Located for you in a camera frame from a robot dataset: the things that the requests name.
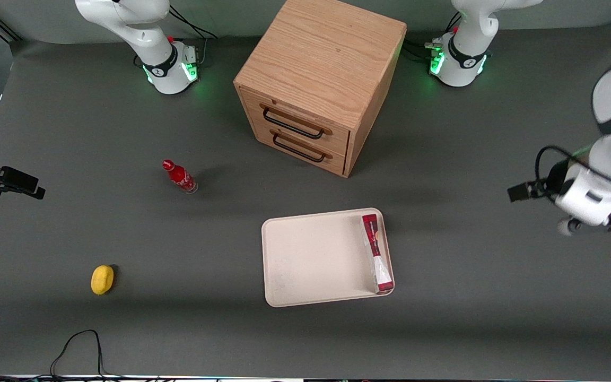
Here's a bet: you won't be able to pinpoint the beige plastic tray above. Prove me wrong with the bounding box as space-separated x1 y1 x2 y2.
261 207 396 308

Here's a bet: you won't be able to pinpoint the wooden drawer front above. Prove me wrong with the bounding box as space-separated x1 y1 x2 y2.
244 89 351 155
252 120 348 177

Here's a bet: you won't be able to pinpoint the wooden drawer cabinet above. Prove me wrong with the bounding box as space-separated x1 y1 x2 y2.
233 0 408 179

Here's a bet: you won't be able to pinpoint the red cola bottle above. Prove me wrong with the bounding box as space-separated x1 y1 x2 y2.
162 159 199 195

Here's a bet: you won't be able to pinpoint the yellow lemon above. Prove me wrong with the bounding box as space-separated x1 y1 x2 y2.
91 265 116 296

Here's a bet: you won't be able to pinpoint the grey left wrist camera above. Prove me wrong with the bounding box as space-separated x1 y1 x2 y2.
557 214 585 237

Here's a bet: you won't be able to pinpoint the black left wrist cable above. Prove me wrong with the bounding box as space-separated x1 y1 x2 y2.
535 145 595 187

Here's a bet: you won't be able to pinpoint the black left wrist bracket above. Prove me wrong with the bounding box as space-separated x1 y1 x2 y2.
507 179 560 203

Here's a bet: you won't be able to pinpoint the black wrist bracket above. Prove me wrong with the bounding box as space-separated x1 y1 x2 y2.
0 149 47 201
507 179 560 203

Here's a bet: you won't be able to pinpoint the black left base cables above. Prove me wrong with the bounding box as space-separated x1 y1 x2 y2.
404 13 463 62

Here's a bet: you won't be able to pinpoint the black base cables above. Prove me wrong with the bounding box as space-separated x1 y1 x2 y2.
404 13 463 62
168 5 219 65

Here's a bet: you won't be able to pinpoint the black drawer handle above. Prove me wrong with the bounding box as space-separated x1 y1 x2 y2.
259 103 333 141
270 129 333 163

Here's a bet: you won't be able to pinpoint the black right base cables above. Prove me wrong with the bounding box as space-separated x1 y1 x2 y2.
168 5 219 65

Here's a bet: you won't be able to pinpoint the black looped table cable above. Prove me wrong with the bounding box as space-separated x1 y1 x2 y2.
50 329 126 380

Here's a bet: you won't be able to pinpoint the black right wrist bracket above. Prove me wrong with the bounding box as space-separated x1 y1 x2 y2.
0 149 47 201

